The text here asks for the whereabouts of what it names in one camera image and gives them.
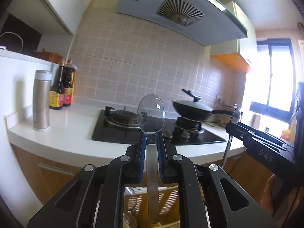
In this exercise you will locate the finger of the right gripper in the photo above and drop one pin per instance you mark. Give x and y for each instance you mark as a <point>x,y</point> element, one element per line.
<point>245,133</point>

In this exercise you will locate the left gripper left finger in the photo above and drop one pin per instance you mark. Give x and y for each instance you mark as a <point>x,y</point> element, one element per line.
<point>95,195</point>

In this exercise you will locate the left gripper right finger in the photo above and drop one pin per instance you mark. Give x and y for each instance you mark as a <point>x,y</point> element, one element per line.
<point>208,196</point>

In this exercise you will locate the clear plastic spoon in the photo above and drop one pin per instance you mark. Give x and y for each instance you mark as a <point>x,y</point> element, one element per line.
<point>151,118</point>

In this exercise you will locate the right hand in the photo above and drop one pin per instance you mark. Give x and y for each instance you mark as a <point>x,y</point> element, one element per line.
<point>266,197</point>

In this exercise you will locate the yellow utensil holder basket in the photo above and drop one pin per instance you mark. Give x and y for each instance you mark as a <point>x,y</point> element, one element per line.
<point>140,210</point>

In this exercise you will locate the dark framed window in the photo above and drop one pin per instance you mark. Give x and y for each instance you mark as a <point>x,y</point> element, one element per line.
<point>273,86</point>

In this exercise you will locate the wooden lower cabinets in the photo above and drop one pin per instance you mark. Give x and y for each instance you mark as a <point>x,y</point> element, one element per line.
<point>47,177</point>

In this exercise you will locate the black wok with lid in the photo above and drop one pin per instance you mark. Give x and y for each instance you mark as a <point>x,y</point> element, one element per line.
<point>195,110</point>

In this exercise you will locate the black gas stove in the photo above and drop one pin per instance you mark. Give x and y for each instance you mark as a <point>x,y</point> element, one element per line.
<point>121,126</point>

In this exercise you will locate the orange upper cabinet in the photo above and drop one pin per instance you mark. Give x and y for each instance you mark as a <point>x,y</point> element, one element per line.
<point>238,54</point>

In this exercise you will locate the dark soy sauce bottle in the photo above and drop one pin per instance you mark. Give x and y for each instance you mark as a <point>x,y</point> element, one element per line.
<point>56,94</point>

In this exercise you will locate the silver thermos bottle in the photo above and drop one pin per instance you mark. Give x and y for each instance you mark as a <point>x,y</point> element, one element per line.
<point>40,101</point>

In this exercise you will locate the large oil sauce bottle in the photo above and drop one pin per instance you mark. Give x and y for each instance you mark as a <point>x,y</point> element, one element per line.
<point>68,78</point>

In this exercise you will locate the grey range hood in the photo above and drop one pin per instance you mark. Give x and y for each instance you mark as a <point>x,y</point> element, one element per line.
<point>207,22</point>

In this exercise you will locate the white upper cabinet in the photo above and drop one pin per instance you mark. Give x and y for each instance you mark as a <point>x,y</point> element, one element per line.
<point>50,17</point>

